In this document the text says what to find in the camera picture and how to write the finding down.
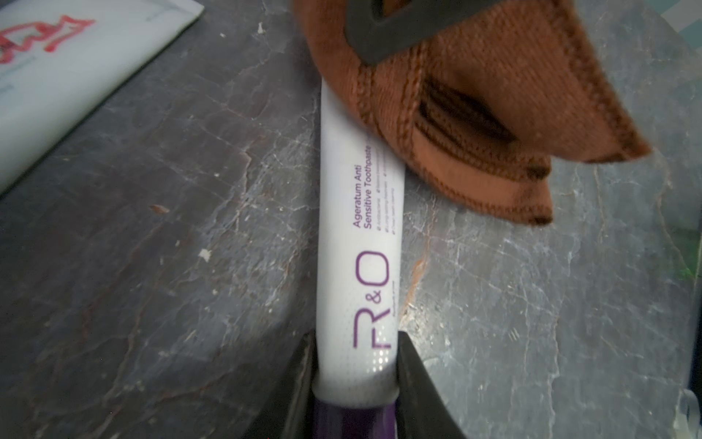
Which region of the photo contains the brown cloth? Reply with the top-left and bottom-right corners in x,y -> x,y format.
294,1 -> 650,226

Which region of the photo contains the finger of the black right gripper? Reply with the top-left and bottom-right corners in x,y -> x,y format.
345,0 -> 497,65

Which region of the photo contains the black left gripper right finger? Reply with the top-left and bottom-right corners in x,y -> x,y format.
396,331 -> 466,439

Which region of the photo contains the white R&O purple cap tube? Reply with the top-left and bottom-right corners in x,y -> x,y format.
312,86 -> 405,438

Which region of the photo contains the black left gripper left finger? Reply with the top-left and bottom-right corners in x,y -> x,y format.
242,330 -> 317,439

